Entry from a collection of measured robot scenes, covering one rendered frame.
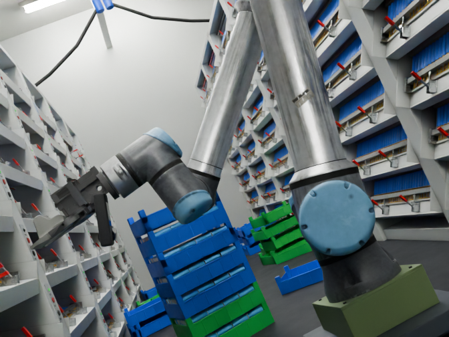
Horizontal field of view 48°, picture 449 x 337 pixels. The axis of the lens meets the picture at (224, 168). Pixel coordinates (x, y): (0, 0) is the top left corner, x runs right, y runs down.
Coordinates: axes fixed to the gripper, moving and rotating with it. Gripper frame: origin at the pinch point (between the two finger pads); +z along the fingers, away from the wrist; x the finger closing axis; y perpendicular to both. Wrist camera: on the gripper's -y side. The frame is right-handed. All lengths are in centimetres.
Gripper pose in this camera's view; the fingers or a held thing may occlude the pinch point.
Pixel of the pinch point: (39, 247)
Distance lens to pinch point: 117.7
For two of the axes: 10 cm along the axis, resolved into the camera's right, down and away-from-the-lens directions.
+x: 1.3, -1.3, -9.8
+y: -6.1, -7.9, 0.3
